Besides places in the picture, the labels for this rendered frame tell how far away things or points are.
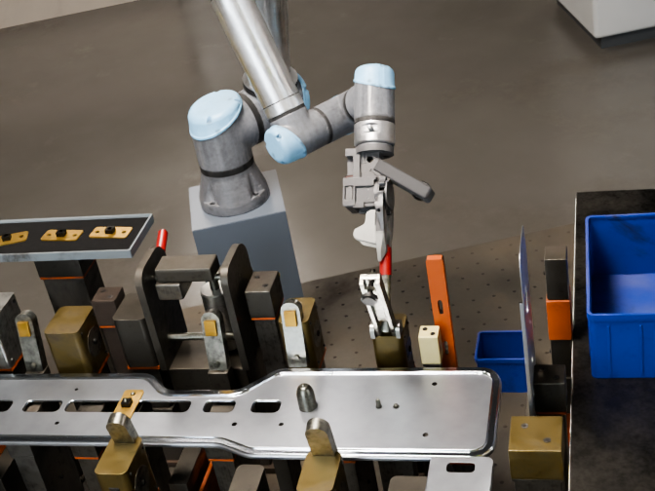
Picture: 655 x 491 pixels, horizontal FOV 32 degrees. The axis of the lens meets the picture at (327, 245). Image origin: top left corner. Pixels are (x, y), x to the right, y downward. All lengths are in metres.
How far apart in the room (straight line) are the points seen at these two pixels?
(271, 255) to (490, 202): 2.15
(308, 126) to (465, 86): 3.38
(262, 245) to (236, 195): 0.12
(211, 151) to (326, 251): 2.01
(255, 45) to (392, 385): 0.66
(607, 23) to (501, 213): 1.54
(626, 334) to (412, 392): 0.38
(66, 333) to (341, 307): 0.79
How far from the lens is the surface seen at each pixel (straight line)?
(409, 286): 2.76
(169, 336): 2.20
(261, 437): 1.94
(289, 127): 2.09
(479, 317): 2.63
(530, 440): 1.76
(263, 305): 2.10
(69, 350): 2.22
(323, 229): 4.44
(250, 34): 2.09
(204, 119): 2.31
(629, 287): 2.12
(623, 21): 5.64
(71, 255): 2.28
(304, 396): 1.95
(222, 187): 2.37
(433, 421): 1.91
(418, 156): 4.86
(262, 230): 2.38
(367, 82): 2.08
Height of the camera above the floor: 2.25
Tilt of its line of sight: 31 degrees down
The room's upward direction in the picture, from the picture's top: 11 degrees counter-clockwise
